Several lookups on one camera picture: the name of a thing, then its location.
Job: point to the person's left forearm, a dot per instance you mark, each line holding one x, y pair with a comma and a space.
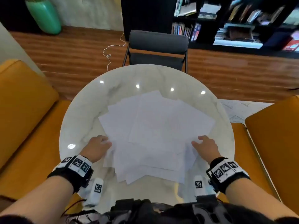
46, 198

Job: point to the person's black clothing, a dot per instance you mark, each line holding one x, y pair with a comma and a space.
149, 212

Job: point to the flat stack of magazines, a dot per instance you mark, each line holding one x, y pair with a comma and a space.
238, 43

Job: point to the green plant pot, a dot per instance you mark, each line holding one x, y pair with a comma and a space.
44, 16

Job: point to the black bookshelf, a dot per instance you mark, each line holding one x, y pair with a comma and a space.
144, 16

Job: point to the dark grey chair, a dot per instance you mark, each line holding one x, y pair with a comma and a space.
158, 40

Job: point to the person's right forearm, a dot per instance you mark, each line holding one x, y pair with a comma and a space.
252, 195

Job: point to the small pile of white booklets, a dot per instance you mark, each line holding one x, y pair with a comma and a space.
209, 10

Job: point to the white patterned rug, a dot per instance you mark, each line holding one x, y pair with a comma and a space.
236, 109

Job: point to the leaning books with white booklet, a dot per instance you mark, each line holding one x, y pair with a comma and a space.
186, 8

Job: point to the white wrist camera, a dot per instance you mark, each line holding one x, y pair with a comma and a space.
199, 184
97, 188

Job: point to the red and white box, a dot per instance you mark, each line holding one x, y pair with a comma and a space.
292, 43

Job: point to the stack of white papers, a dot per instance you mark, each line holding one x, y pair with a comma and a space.
154, 128

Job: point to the person's left hand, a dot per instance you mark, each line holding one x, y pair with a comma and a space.
95, 148

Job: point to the row of leaning books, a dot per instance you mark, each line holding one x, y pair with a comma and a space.
253, 15

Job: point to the row of upright books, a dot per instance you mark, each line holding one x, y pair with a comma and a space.
184, 31

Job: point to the person's right hand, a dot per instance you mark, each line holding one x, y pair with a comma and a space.
206, 148

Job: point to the black stand leg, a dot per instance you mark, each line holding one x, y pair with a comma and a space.
293, 89

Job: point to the black wristband with marker tags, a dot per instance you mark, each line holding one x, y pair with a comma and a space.
224, 170
77, 165

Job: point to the orange upholstered seat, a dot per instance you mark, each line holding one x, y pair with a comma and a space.
23, 102
275, 137

